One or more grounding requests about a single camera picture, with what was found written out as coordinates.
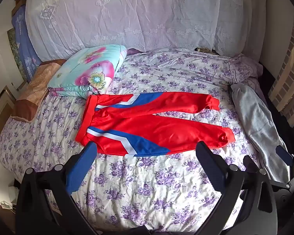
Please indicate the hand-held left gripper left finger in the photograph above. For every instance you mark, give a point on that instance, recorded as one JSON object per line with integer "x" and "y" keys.
{"x": 74, "y": 173}

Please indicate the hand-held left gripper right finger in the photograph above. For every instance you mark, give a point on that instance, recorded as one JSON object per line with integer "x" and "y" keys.
{"x": 210, "y": 167}

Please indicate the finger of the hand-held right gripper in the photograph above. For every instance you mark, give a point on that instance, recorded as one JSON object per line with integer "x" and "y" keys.
{"x": 284, "y": 153}

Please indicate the red pants with blue stripes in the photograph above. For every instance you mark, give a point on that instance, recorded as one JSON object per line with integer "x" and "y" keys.
{"x": 149, "y": 127}

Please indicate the grey garment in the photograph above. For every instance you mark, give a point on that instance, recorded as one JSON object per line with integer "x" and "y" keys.
{"x": 254, "y": 117}

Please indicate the bed with purple floral sheet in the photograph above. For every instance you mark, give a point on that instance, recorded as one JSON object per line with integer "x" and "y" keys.
{"x": 137, "y": 186}

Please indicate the brown blanket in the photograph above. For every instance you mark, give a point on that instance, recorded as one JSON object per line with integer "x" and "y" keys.
{"x": 31, "y": 95}

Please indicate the folded floral quilt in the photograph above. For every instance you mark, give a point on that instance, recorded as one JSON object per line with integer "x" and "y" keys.
{"x": 88, "y": 73}

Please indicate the white lace cover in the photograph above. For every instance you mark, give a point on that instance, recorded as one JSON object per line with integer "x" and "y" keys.
{"x": 147, "y": 14}

